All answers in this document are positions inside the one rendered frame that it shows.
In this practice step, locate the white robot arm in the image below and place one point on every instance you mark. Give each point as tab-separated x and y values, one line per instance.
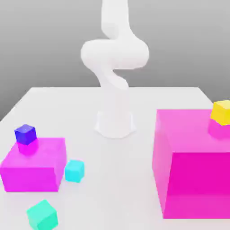
115	53

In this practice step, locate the small cyan cube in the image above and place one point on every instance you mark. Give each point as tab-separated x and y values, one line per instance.
74	171

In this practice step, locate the small blue cube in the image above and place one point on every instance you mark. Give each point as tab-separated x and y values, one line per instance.
25	134

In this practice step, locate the small magenta cube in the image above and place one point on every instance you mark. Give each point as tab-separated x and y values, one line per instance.
28	148

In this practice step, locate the small pink cube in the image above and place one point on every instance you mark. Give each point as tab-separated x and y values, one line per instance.
218	130

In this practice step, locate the small yellow cube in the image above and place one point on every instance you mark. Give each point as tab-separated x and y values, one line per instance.
222	112

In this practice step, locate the small green cube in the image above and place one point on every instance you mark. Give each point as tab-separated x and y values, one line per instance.
42	215

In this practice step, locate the large pink box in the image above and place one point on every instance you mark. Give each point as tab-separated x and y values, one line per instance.
190	161

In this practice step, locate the large magenta box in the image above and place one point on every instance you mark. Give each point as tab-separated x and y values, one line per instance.
34	172

